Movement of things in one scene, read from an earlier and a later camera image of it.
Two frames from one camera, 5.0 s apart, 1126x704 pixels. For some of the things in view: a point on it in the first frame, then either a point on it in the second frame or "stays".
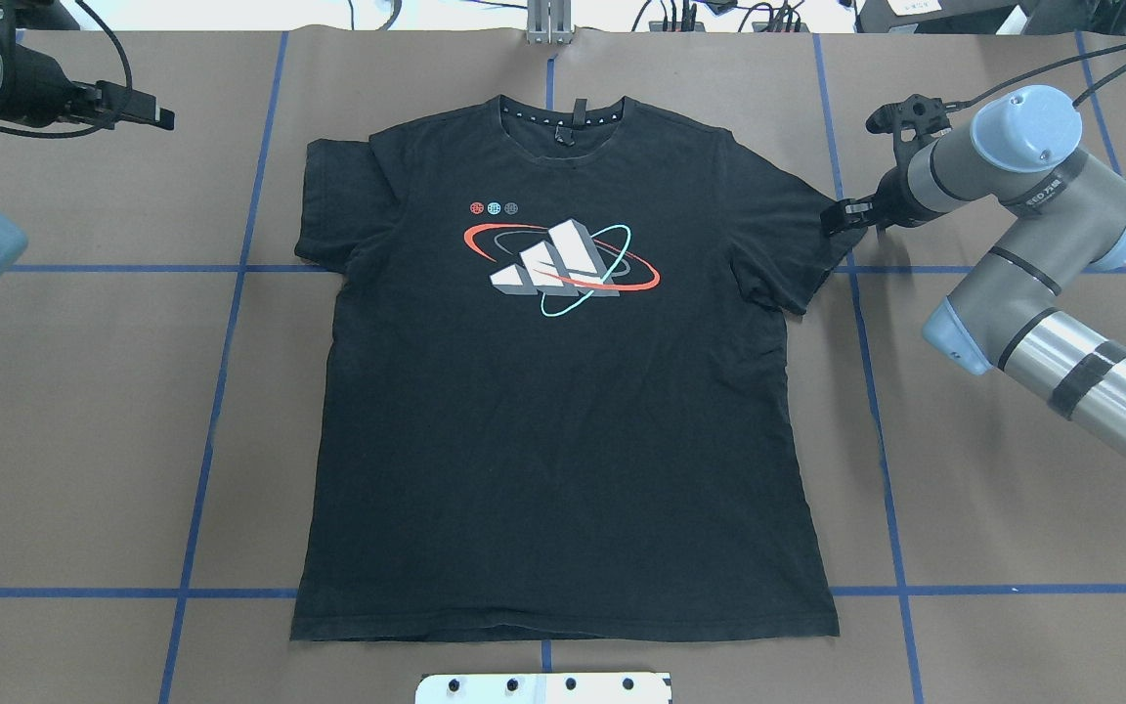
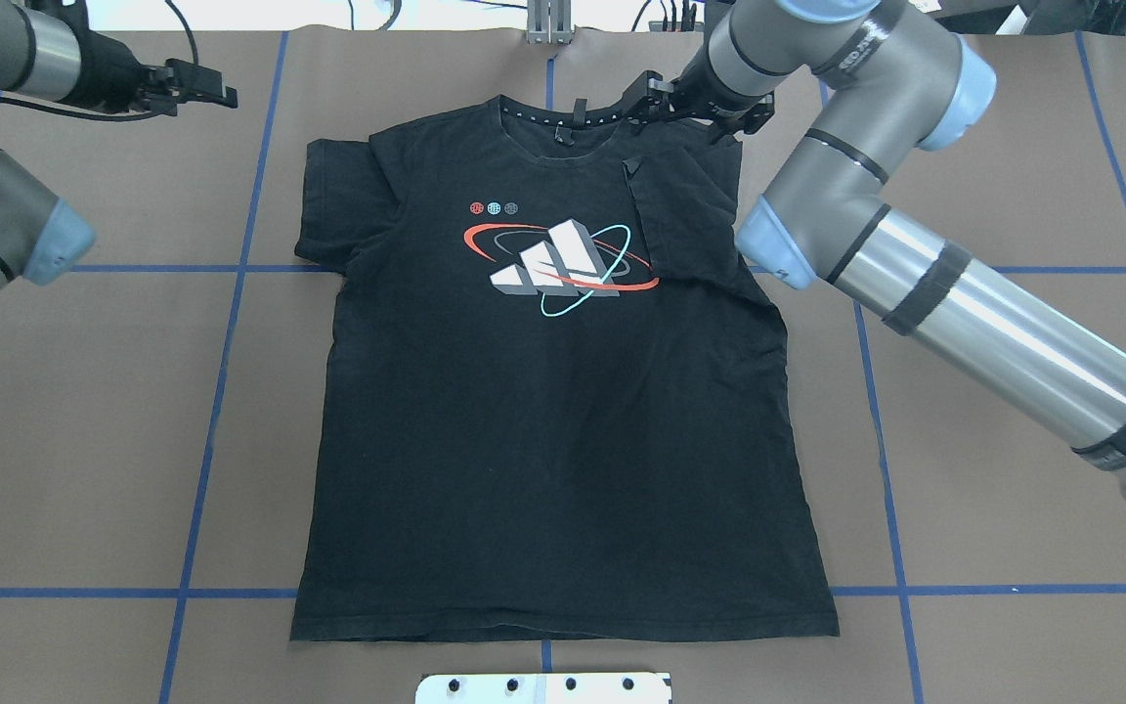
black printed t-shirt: (551, 397) stays
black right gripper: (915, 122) to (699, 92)
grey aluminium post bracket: (549, 22) stays
